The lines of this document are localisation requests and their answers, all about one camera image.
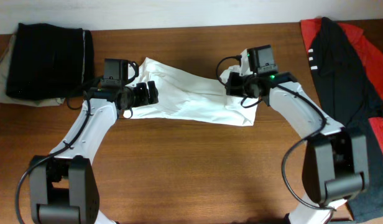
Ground red and black garment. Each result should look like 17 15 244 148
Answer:
300 17 383 223

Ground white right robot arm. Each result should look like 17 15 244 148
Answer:
225 72 369 223

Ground folded black garment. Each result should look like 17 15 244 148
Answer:
6 23 95 100

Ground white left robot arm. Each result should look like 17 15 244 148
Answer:
27 81 159 223

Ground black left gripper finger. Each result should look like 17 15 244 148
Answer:
147 81 159 104
135 83 148 105

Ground white graphic t-shirt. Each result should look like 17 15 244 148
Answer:
124 57 257 126

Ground folded beige garment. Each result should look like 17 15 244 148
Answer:
0 35 64 107

